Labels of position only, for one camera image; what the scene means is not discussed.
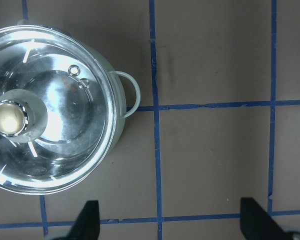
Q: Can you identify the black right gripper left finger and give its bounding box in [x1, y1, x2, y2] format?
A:
[65, 200, 100, 240]

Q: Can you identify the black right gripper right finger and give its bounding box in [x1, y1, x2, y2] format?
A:
[240, 197, 300, 240]

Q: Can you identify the brown paper table mat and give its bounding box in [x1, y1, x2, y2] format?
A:
[0, 0, 300, 240]

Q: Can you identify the pale green steel pot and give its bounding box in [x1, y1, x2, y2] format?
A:
[16, 24, 141, 158]

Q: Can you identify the glass pot lid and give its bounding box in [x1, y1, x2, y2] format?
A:
[0, 25, 117, 195]

